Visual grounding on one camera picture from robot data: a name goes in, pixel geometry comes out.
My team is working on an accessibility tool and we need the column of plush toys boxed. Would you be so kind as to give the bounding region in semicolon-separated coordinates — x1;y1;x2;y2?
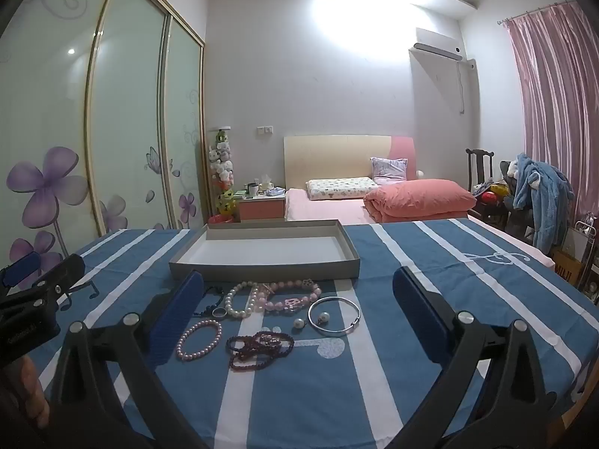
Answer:
208;126;237;218

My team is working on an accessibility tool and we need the pink pearl bracelet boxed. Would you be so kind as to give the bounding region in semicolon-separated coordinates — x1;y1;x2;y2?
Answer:
176;319;224;362

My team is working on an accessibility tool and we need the person's left hand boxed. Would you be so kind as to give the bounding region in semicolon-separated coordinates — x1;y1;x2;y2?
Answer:
0;354;50;431

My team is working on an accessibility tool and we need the blue white striped cloth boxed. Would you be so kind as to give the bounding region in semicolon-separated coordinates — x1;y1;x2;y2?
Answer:
28;217;599;449

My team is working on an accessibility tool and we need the pink bead charm bracelet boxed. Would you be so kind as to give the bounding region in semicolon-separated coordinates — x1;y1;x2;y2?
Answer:
253;278;323;313

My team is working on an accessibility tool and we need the folded pink quilt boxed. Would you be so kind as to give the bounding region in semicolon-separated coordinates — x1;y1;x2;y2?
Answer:
364;179;477;224

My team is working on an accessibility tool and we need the dark blue bead bracelet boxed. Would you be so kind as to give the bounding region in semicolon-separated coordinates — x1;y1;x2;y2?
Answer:
193;285;230;317

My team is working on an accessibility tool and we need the curtain rod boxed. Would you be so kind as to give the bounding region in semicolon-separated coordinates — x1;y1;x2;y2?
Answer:
497;0;577;25

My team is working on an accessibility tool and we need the silver bangle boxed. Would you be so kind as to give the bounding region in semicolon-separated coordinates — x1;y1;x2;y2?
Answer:
307;296;362;336

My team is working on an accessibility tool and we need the purple patterned pillow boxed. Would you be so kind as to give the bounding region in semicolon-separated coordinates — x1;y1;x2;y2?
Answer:
370;156;409;184

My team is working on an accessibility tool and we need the cream and pink headboard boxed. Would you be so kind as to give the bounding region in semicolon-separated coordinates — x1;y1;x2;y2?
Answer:
284;135;416;191

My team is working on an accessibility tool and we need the pink and cream nightstand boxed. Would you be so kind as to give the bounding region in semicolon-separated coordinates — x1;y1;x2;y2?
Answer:
234;194;287;223

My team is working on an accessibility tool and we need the metal rack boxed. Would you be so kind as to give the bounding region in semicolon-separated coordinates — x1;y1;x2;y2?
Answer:
573;213;599;291

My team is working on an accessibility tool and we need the white patterned pillow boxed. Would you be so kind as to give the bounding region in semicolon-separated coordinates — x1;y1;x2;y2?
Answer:
305;177;383;201

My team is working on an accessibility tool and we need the dark red bead bracelet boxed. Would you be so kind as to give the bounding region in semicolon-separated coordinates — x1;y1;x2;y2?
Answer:
227;330;295;370

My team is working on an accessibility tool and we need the pink curtain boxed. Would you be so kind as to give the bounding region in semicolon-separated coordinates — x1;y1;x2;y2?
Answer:
505;0;599;244

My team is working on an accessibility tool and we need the flower print sliding wardrobe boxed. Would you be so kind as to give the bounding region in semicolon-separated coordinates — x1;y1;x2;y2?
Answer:
0;0;207;272

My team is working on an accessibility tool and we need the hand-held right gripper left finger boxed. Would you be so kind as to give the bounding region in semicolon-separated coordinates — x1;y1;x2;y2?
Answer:
49;269;211;449

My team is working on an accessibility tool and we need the blue fleece garment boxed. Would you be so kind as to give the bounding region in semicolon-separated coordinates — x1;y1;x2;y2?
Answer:
512;153;576;251

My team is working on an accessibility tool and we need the grey shallow cardboard tray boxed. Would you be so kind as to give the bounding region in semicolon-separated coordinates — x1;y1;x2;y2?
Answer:
168;219;361;284

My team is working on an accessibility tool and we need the pink bed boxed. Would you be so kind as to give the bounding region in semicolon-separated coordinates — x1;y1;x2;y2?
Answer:
285;187;473;225

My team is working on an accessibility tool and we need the dark wooden chair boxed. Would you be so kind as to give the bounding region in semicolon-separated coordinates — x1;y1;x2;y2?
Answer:
465;148;510;231

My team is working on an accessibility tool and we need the white pearl bracelet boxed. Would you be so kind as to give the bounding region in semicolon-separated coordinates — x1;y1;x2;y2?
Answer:
224;281;259;320

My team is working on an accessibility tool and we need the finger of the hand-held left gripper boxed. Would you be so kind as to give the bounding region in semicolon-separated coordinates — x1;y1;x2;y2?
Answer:
25;253;87;302
0;251;41;287

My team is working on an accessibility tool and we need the white air conditioner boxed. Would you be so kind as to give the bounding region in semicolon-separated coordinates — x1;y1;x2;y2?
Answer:
411;27;465;62

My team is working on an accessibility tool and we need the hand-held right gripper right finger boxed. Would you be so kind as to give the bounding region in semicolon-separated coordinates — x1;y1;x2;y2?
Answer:
392;266;557;449

